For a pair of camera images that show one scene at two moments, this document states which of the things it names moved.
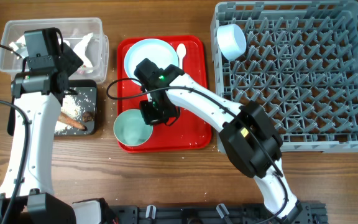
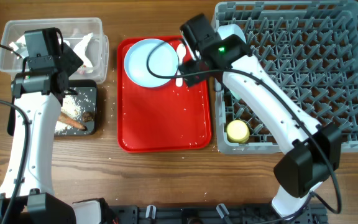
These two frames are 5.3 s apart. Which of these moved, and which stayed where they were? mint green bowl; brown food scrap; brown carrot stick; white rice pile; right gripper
Moved: mint green bowl; right gripper
Stayed: white rice pile; brown food scrap; brown carrot stick
